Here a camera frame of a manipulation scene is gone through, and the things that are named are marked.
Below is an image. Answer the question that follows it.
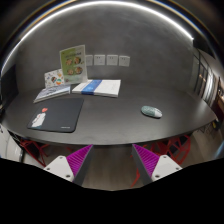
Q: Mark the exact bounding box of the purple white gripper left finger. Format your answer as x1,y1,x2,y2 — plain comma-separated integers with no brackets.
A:
44,145,93,186

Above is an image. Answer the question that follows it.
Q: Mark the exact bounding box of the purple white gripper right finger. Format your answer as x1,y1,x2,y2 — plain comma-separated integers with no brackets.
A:
132,144,182,185

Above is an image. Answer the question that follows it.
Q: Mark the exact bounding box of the black mouse pad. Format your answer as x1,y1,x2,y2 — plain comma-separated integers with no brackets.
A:
27,98,84,133

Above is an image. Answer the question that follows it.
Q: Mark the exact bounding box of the red chair right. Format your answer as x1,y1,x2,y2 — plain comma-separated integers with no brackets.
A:
132,135,191,186

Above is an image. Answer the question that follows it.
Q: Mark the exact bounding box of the red chair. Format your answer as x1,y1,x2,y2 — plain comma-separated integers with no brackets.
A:
19,139,48,167
132,135,191,186

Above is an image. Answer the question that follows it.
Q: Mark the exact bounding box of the red chair left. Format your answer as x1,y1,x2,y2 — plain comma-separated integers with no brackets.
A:
19,139,48,167

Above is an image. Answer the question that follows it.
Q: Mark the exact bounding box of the white object at left edge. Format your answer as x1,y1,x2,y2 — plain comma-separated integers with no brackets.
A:
0,124,23,162

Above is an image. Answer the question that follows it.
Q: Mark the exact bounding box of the grey magazine lying flat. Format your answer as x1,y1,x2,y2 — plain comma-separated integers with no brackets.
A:
33,85,71,103

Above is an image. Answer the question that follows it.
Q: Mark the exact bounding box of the white blue book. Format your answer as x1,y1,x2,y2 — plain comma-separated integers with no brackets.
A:
72,80,121,97

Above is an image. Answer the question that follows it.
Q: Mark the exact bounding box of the small colourful patterned card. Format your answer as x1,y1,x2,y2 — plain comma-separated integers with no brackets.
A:
44,69,64,88

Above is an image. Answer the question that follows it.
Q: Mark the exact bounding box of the green upright food booklet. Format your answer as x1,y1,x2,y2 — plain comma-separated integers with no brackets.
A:
60,45,88,84

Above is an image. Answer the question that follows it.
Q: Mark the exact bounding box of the glass door frame right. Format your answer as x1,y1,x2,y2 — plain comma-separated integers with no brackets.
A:
192,48,216,106

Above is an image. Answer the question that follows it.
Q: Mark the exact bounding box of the white wall socket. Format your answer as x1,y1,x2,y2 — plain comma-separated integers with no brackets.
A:
85,55,93,66
106,55,118,66
119,56,130,67
94,55,105,65

